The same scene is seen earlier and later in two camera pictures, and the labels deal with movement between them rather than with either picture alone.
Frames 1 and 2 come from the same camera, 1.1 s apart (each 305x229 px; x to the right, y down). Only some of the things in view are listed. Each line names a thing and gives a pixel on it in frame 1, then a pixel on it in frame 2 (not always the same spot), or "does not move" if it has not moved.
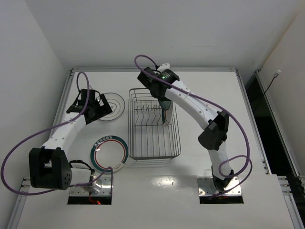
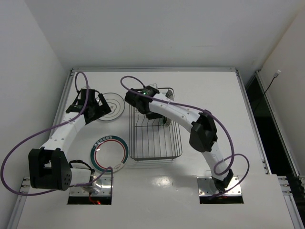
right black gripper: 163,102 → 155,117
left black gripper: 100,108 does not move
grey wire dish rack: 149,139 does not move
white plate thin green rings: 116,104 does not move
